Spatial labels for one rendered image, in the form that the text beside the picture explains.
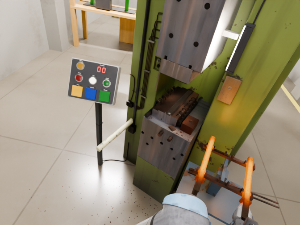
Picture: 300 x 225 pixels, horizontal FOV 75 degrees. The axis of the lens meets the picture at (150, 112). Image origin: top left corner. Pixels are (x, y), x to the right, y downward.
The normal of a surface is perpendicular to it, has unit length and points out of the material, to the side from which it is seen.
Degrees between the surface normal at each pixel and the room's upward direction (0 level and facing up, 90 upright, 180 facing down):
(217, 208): 0
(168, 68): 90
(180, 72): 90
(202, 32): 90
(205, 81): 90
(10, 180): 0
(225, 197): 0
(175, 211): 38
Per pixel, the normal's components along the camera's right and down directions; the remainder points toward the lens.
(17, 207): 0.15, -0.77
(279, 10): -0.53, 0.47
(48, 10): -0.15, 0.61
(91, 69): -0.04, 0.15
